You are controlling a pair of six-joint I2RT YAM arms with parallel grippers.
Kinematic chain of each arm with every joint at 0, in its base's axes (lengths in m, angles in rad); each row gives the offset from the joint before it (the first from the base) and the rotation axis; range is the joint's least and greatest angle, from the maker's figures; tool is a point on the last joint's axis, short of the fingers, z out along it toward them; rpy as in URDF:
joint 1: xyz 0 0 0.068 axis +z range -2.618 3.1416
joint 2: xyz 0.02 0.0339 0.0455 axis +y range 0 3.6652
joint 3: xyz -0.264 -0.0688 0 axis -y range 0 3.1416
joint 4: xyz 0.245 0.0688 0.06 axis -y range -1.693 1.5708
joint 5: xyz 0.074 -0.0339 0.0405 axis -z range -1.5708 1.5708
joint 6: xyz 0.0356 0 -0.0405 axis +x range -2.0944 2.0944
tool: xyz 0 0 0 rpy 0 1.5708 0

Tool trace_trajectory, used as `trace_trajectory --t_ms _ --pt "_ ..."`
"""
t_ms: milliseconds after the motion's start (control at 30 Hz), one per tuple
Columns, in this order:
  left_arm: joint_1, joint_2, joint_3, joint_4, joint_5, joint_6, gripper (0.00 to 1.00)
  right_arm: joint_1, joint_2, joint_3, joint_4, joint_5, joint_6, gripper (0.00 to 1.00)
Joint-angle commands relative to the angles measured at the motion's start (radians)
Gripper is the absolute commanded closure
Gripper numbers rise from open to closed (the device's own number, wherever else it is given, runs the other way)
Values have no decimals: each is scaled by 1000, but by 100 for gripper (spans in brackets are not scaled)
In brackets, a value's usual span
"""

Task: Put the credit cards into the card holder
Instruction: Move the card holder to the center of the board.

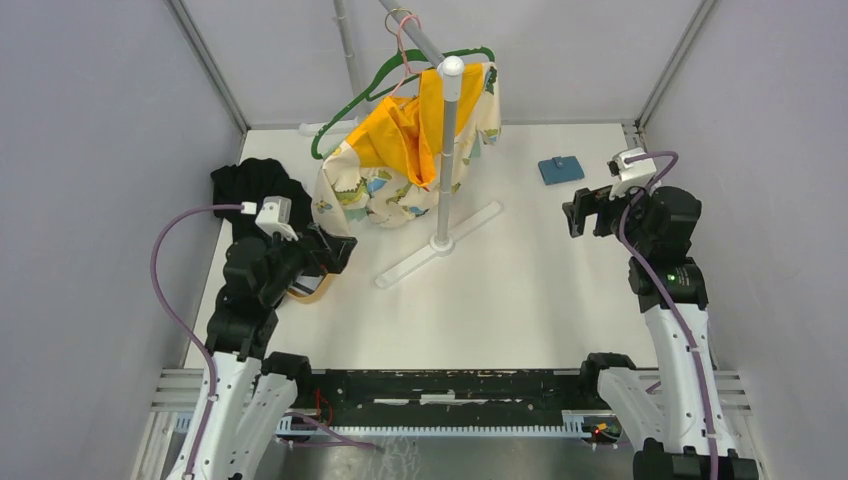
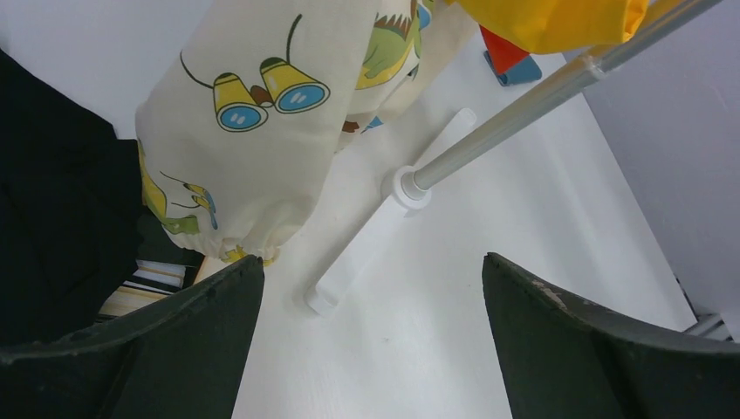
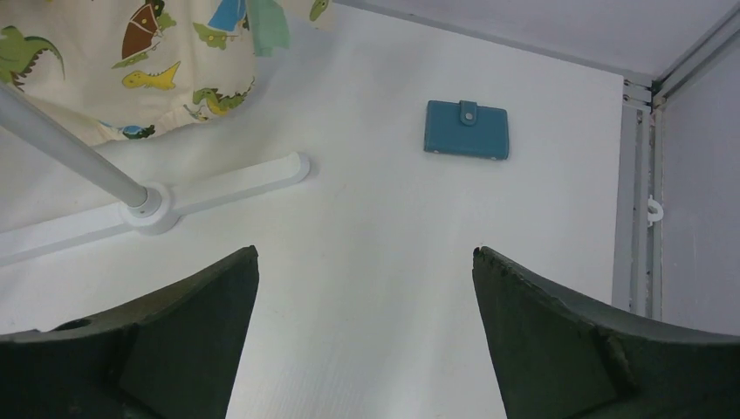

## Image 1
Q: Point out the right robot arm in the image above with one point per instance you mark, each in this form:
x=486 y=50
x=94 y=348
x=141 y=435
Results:
x=678 y=428

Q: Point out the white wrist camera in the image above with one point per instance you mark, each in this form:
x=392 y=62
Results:
x=273 y=218
x=628 y=170

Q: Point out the pink clothes hanger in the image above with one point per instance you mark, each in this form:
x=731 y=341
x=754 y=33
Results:
x=409 y=73

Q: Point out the yellow dinosaur print shirt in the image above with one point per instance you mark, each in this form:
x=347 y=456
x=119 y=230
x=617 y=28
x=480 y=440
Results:
x=387 y=170

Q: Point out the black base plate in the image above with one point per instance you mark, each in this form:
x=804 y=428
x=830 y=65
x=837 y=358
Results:
x=445 y=398

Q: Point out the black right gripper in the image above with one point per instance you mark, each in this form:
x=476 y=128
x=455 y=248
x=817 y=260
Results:
x=587 y=202

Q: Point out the white clothes rack stand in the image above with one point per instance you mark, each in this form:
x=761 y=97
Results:
x=450 y=69

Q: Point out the green clothes hanger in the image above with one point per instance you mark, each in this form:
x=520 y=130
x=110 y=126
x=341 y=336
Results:
x=368 y=93

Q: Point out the white slotted cable duct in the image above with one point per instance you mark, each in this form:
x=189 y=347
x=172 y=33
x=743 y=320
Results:
x=571 y=427

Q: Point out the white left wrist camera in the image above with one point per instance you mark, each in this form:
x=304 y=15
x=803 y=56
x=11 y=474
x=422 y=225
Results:
x=273 y=218

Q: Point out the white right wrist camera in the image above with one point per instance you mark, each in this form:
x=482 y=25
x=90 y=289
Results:
x=628 y=170

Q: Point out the yellow box of cards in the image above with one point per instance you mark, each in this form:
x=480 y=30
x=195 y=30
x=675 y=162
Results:
x=310 y=289

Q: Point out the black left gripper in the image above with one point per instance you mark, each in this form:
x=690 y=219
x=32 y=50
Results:
x=318 y=258

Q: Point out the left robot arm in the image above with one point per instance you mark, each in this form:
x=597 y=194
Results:
x=246 y=388

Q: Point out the black garment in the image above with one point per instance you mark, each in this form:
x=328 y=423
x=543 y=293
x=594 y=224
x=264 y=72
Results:
x=255 y=179

